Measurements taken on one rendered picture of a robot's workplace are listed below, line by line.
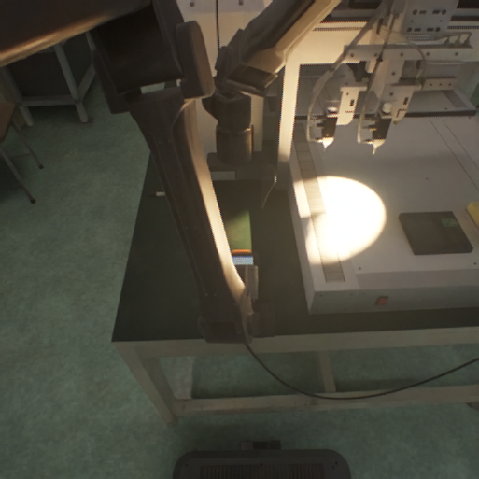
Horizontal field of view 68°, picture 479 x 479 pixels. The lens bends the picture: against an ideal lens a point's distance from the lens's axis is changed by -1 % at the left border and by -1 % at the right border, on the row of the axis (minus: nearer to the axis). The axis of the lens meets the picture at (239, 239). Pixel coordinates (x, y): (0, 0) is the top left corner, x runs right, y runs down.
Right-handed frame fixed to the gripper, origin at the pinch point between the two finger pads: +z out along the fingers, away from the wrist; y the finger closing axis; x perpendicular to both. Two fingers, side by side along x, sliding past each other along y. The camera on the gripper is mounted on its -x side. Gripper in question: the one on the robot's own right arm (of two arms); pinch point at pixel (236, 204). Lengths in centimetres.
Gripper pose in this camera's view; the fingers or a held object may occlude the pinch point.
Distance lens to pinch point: 69.6
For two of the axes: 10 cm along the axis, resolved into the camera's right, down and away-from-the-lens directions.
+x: 0.1, 5.7, -8.2
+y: -10.0, 0.2, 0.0
